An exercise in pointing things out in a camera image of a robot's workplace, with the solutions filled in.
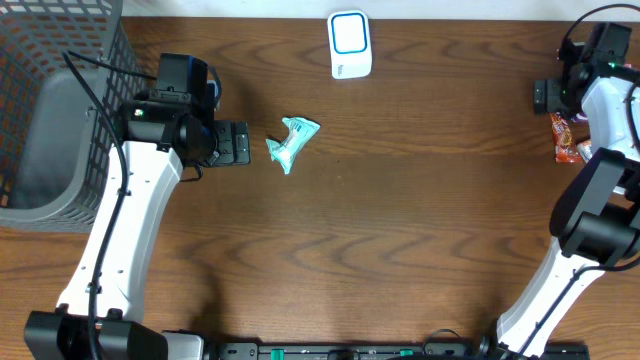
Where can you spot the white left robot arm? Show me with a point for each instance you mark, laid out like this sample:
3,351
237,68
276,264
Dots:
155,135

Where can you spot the teal tissue packet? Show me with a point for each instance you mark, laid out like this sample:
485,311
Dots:
301,131

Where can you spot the orange tissue pack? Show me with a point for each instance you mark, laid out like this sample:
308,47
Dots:
585,150

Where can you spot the white barcode scanner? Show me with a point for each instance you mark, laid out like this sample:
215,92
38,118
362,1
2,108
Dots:
349,44

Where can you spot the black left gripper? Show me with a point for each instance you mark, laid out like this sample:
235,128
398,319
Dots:
240,143

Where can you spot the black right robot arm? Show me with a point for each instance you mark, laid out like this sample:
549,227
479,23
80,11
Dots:
594,225

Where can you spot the dark grey plastic basket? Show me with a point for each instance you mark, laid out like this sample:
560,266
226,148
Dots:
54,150

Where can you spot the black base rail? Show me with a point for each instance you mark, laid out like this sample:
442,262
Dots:
435,349

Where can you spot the orange-red snack bar wrapper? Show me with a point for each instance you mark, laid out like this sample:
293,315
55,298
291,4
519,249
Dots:
564,145

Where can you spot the purple pink floral liner pack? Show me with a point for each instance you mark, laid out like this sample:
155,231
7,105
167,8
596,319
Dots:
579,118

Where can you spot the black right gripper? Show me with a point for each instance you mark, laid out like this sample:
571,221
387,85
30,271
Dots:
548,96

